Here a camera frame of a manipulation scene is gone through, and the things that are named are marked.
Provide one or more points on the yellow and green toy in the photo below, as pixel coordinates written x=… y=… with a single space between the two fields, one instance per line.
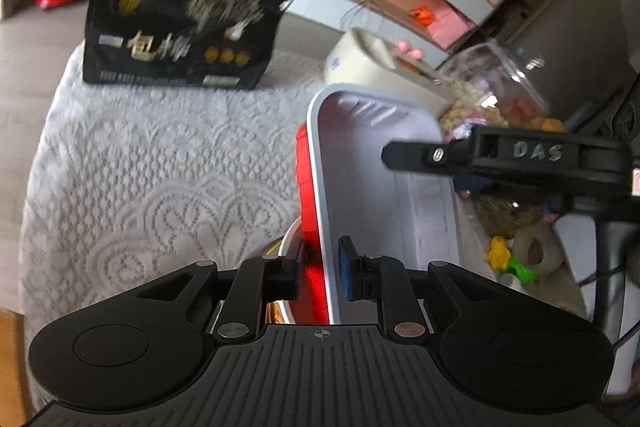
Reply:
x=505 y=257

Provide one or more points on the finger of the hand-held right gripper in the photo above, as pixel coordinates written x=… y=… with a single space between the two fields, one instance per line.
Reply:
x=415 y=155

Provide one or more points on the orange toy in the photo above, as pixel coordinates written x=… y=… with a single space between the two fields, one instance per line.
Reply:
x=421 y=15

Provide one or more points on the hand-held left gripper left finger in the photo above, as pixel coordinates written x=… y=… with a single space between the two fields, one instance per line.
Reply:
x=282 y=276

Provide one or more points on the white round plastic bowl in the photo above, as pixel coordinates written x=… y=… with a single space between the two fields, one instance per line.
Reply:
x=290 y=257

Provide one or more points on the red and white rectangular tray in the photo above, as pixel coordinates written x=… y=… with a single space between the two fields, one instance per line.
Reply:
x=380 y=197

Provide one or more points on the clear plastic snack jar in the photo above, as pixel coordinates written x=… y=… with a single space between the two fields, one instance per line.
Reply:
x=500 y=92

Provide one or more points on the black snack bag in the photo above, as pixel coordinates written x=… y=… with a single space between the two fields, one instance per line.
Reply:
x=180 y=32

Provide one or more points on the white lace tablecloth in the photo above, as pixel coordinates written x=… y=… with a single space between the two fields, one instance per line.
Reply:
x=150 y=187

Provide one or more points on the cream tissue box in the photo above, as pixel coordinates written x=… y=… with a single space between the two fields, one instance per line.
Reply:
x=375 y=62

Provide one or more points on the pink box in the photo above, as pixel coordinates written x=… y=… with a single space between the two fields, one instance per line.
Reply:
x=452 y=27

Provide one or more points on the brown tape roll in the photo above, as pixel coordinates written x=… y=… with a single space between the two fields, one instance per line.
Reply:
x=537 y=252

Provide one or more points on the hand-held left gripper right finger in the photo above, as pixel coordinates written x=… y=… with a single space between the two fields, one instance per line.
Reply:
x=348 y=273

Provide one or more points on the pink toy figures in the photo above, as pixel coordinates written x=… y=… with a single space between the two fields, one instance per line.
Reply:
x=409 y=49

